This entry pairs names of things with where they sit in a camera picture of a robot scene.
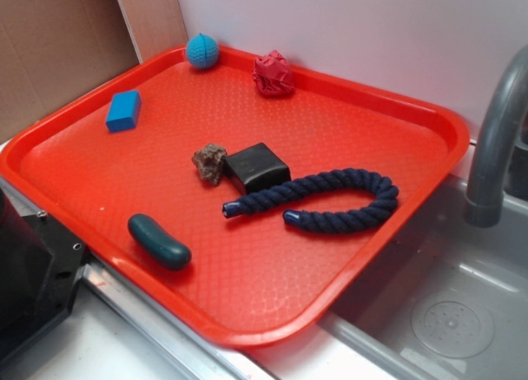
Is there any blue rectangular block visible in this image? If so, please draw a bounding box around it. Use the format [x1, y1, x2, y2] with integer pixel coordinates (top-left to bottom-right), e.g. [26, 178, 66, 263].
[106, 90, 142, 133]

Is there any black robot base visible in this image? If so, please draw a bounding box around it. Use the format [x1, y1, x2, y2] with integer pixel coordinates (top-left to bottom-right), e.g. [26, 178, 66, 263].
[1, 193, 87, 365]

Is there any black square block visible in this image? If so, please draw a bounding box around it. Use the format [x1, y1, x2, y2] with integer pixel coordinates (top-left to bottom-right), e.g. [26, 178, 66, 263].
[224, 143, 291, 195]

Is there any red plastic tray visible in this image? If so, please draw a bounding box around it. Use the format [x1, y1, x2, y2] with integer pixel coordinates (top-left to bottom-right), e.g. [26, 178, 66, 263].
[1, 47, 469, 349]

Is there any brown rock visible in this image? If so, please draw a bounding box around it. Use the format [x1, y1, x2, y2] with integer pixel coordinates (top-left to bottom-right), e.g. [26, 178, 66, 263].
[191, 143, 227, 186]

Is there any crumpled red cloth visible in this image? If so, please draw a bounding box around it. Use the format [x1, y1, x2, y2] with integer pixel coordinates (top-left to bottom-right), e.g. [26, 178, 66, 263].
[252, 50, 295, 97]

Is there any dark green pickle toy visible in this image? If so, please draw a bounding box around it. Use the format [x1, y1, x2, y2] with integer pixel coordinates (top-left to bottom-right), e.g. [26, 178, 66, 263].
[127, 213, 192, 270]

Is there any blue knitted ball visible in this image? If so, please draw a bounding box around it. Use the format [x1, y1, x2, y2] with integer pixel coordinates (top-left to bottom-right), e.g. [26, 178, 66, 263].
[186, 33, 219, 70]

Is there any grey faucet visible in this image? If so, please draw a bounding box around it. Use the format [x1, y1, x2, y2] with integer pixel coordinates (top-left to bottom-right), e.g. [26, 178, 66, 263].
[464, 47, 527, 228]

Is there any grey plastic sink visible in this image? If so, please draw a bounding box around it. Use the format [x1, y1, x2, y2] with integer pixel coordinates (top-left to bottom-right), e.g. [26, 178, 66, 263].
[320, 177, 527, 379]

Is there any sink drain cover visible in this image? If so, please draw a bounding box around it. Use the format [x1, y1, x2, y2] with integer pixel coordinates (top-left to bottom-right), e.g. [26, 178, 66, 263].
[411, 298, 494, 359]

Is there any brown cardboard panel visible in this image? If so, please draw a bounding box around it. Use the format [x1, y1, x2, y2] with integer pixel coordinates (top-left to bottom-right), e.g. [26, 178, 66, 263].
[1, 0, 187, 142]

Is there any dark blue rope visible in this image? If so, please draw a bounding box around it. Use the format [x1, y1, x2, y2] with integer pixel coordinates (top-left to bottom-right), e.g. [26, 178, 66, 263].
[222, 167, 400, 235]

